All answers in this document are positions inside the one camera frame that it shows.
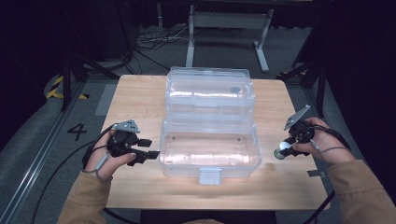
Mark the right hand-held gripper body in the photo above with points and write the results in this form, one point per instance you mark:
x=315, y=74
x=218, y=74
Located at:
x=302, y=132

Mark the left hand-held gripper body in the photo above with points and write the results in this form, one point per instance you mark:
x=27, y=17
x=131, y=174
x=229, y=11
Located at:
x=121, y=144

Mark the clear plastic storage box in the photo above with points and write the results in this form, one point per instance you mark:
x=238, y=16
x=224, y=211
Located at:
x=208, y=149

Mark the person's right hand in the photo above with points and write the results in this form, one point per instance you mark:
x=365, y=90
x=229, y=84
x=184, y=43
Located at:
x=327, y=146

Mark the person's left hand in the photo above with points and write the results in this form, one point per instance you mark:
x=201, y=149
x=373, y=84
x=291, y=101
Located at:
x=99, y=165

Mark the grey tape piece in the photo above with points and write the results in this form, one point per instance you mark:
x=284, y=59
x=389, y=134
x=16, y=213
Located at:
x=314, y=173

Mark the black metal stand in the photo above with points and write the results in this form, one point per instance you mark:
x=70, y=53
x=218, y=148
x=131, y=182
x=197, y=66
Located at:
x=66, y=84
x=320, y=84

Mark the black curtain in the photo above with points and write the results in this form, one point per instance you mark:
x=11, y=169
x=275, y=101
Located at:
x=367, y=77
x=25, y=62

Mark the white metal table frame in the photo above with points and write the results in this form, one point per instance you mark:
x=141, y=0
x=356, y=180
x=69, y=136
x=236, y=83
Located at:
x=230, y=20

